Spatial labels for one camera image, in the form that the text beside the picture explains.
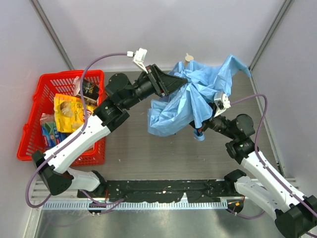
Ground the light blue folding umbrella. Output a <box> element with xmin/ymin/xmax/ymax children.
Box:
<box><xmin>147</xmin><ymin>55</ymin><xmax>251</xmax><ymax>137</ymax></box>

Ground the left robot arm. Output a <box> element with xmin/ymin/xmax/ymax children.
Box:
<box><xmin>32</xmin><ymin>64</ymin><xmax>188</xmax><ymax>195</ymax></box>

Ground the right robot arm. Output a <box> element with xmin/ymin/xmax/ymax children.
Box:
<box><xmin>194</xmin><ymin>114</ymin><xmax>317</xmax><ymax>238</ymax></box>

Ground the cream cap lotion bottle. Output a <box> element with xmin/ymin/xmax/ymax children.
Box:
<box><xmin>184</xmin><ymin>53</ymin><xmax>194</xmax><ymax>66</ymax></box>

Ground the dark coffee carton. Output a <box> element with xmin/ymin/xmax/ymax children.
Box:
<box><xmin>73</xmin><ymin>76</ymin><xmax>99</xmax><ymax>104</ymax></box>

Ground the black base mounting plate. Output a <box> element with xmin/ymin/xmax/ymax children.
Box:
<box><xmin>88</xmin><ymin>179</ymin><xmax>241</xmax><ymax>203</ymax></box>

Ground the pink snack packet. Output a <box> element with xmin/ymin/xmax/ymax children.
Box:
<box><xmin>84</xmin><ymin>140</ymin><xmax>95</xmax><ymax>153</ymax></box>

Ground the yellow Lays chip bag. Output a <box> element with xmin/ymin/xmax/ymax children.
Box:
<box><xmin>53</xmin><ymin>93</ymin><xmax>85</xmax><ymax>133</ymax></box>

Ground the red plastic basket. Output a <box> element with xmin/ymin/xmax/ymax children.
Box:
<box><xmin>17</xmin><ymin>70</ymin><xmax>106</xmax><ymax>166</ymax></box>

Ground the blue green snack box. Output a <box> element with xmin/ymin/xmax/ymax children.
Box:
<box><xmin>40</xmin><ymin>113</ymin><xmax>67</xmax><ymax>149</ymax></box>

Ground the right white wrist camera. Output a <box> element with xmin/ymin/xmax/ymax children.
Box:
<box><xmin>213</xmin><ymin>92</ymin><xmax>231</xmax><ymax>118</ymax></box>

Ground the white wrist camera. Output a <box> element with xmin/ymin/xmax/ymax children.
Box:
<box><xmin>213</xmin><ymin>92</ymin><xmax>231</xmax><ymax>118</ymax></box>
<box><xmin>126</xmin><ymin>48</ymin><xmax>148</xmax><ymax>73</ymax></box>

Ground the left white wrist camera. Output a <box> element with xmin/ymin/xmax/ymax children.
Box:
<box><xmin>126</xmin><ymin>48</ymin><xmax>148</xmax><ymax>73</ymax></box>

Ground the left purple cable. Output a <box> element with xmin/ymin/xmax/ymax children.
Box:
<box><xmin>26</xmin><ymin>52</ymin><xmax>129</xmax><ymax>214</ymax></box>

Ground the white slotted cable duct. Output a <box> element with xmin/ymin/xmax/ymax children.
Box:
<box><xmin>43</xmin><ymin>200</ymin><xmax>227</xmax><ymax>211</ymax></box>

